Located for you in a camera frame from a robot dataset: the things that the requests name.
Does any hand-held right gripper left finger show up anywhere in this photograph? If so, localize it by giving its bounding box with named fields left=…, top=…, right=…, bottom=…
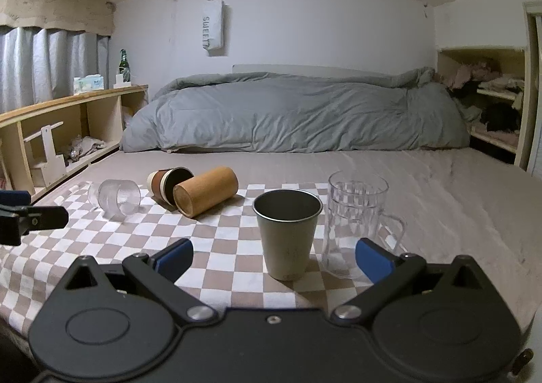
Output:
left=63, top=238, right=215, bottom=327

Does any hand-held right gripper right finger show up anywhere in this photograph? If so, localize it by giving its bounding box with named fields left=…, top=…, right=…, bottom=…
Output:
left=332, top=238, right=493, bottom=327

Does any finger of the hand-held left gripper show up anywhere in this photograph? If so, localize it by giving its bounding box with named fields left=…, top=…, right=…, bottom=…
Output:
left=0, top=205, right=69, bottom=247
left=0, top=190, right=33, bottom=208

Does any cork cylinder cup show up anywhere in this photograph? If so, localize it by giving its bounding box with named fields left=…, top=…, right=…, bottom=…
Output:
left=172, top=166, right=240, bottom=218

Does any clear glass cup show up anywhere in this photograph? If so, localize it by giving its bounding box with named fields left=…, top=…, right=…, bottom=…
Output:
left=88, top=179, right=142, bottom=222

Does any brown banded cream cup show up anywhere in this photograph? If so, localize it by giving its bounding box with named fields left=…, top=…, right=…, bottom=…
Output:
left=146, top=167, right=195, bottom=203

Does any grey metal cup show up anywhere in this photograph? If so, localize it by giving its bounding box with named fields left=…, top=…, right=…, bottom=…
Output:
left=252, top=189, right=324, bottom=281

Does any clear glass mug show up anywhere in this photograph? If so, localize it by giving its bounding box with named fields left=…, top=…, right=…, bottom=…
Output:
left=322, top=170, right=406, bottom=280

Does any beige checkered cloth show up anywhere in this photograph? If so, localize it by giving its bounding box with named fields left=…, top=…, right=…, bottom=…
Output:
left=0, top=181, right=408, bottom=326

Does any small wooden stand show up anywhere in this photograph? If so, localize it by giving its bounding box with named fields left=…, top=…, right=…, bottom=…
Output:
left=23, top=122, right=69, bottom=188

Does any crumpled light cloth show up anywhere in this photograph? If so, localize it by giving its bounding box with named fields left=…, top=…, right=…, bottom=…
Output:
left=65, top=135, right=107, bottom=162

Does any wooden bedside shelf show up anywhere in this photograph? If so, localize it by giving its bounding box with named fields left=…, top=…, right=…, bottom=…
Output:
left=0, top=84, right=150, bottom=203

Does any grey curtain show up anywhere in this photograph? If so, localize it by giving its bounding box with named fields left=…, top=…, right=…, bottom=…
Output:
left=0, top=25, right=111, bottom=113

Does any tissue pack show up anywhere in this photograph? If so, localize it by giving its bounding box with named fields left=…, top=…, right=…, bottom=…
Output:
left=73, top=75, right=105, bottom=95

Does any grey duvet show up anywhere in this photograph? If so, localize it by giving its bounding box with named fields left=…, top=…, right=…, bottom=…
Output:
left=120, top=67, right=472, bottom=154

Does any dark clothes pile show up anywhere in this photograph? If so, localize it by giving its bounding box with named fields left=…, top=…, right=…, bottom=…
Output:
left=479, top=105, right=522, bottom=132

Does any beige printed curtain valance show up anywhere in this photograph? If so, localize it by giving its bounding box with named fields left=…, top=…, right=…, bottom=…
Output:
left=0, top=0, right=116, bottom=37

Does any white headboard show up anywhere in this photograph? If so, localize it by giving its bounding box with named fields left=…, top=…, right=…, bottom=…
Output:
left=231, top=64, right=426, bottom=80

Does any pink clothes pile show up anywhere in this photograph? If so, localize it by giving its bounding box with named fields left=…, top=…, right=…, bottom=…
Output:
left=439, top=60, right=501, bottom=91

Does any wooden wall shelf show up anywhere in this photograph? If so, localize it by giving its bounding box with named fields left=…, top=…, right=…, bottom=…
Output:
left=436, top=46, right=529, bottom=169

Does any white door frame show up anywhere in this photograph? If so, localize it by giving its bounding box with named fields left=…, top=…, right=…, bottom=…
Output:
left=517, top=0, right=542, bottom=175

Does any white hanging wall bag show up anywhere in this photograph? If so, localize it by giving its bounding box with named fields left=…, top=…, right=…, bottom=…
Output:
left=202, top=0, right=225, bottom=56

